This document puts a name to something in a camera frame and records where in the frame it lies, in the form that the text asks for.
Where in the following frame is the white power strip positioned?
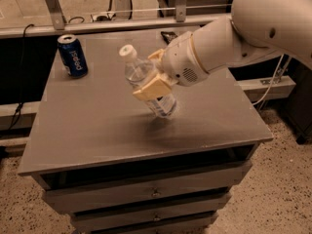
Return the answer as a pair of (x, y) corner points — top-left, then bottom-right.
(91, 13), (116, 22)

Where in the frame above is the white cable on right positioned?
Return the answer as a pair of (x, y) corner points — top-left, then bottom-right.
(252, 53), (293, 107)

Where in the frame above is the blue pepsi can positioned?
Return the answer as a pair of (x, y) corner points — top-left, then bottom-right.
(58, 34), (88, 78)

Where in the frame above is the metal guard rail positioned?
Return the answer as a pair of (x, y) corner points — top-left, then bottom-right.
(0, 0), (231, 39)

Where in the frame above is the black cable on left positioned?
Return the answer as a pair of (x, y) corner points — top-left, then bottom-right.
(7, 23), (35, 132)

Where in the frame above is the grey drawer cabinet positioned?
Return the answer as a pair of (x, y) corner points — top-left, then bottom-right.
(19, 30), (272, 234)

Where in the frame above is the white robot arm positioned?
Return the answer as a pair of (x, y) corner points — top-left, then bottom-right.
(134, 0), (312, 100)

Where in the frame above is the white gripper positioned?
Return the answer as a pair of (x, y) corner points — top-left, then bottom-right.
(132, 31), (208, 101)

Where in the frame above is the clear plastic water bottle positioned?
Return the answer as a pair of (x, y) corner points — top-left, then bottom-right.
(119, 45), (176, 118)

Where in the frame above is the black snack wrapper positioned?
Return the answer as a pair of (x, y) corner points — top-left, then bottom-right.
(161, 31), (177, 44)

